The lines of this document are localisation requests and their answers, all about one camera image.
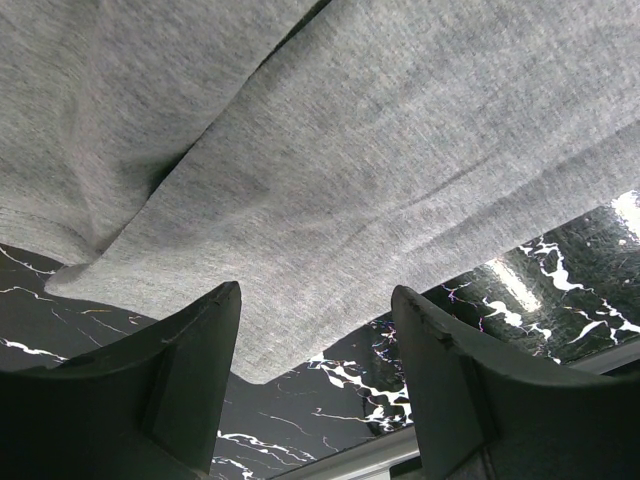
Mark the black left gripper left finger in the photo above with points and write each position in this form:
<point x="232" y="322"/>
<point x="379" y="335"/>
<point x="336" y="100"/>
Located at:
<point x="145" y="407"/>

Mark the grey t shirt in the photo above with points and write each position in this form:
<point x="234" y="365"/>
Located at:
<point x="319" y="153"/>

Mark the aluminium frame rail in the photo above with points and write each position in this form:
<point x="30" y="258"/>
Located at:
<point x="373" y="459"/>

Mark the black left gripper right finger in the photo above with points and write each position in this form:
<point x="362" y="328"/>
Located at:
<point x="482" y="409"/>

